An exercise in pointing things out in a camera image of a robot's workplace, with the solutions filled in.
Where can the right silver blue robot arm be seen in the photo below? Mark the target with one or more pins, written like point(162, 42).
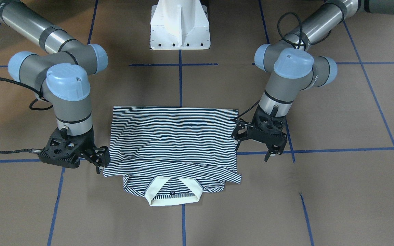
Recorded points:
point(60, 78)

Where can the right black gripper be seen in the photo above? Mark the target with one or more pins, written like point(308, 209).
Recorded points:
point(87, 145)

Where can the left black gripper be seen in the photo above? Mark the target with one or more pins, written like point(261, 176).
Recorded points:
point(242, 131)

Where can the striped polo shirt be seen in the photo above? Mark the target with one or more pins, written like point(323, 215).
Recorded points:
point(172, 155)

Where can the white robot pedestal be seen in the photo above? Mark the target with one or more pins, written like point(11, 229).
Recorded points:
point(180, 25)

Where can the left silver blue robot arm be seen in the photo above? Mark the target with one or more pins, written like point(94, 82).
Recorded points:
point(292, 69)

